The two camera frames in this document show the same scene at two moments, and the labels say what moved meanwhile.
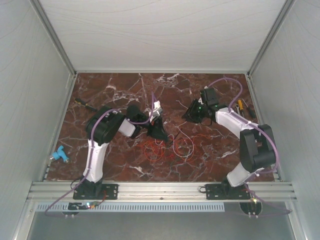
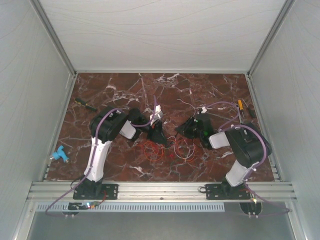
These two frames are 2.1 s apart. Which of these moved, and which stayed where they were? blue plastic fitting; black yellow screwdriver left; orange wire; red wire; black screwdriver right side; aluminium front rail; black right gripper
Moved: red wire; orange wire; black right gripper
Stayed: aluminium front rail; blue plastic fitting; black screwdriver right side; black yellow screwdriver left
